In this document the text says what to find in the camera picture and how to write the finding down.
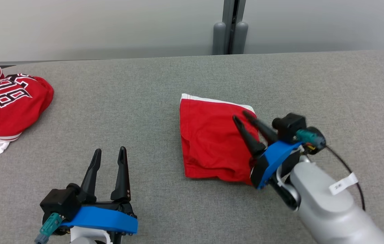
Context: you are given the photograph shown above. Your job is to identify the black cable teal plug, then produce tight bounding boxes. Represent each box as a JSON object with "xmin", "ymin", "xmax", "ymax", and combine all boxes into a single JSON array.
[
  {"xmin": 35, "ymin": 212, "xmax": 64, "ymax": 244},
  {"xmin": 295, "ymin": 127, "xmax": 366, "ymax": 211}
]

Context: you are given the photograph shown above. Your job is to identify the grey partition post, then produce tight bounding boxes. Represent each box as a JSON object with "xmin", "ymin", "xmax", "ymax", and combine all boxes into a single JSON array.
[{"xmin": 222, "ymin": 0, "xmax": 246, "ymax": 55}]

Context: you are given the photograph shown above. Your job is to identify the grey cylinder post foot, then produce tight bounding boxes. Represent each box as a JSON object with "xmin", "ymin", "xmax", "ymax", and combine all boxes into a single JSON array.
[
  {"xmin": 213, "ymin": 22, "xmax": 227, "ymax": 56},
  {"xmin": 233, "ymin": 21, "xmax": 249, "ymax": 55}
]

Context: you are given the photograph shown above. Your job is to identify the grey fabric upholstered platform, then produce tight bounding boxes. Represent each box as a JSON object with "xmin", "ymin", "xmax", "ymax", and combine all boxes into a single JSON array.
[{"xmin": 0, "ymin": 50, "xmax": 384, "ymax": 244}]

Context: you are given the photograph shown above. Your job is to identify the red white numbered jersey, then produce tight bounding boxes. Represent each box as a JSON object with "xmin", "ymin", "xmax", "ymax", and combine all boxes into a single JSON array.
[{"xmin": 0, "ymin": 64, "xmax": 55, "ymax": 161}]

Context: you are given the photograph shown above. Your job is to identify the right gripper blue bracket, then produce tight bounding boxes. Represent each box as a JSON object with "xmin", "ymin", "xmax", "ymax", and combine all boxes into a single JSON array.
[{"xmin": 233, "ymin": 110, "xmax": 310, "ymax": 211}]

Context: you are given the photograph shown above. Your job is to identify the black left cable teal plug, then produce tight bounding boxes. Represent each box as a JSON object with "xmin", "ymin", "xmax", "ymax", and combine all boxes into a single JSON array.
[{"xmin": 35, "ymin": 212, "xmax": 64, "ymax": 244}]

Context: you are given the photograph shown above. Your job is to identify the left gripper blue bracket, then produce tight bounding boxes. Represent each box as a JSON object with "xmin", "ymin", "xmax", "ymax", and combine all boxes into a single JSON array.
[{"xmin": 56, "ymin": 146, "xmax": 138, "ymax": 244}]

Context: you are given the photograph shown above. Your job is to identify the white paper right cable label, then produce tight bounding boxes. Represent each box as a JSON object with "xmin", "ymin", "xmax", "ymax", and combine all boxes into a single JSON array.
[{"xmin": 329, "ymin": 172, "xmax": 359, "ymax": 196}]

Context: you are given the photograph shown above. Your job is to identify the black right cable teal plug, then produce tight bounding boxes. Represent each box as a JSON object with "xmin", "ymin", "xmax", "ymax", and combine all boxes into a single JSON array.
[{"xmin": 295, "ymin": 127, "xmax": 366, "ymax": 211}]

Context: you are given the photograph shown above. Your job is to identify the red shorts with white band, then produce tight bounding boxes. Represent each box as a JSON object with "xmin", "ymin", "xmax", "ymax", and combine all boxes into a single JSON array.
[{"xmin": 179, "ymin": 93, "xmax": 260, "ymax": 185}]

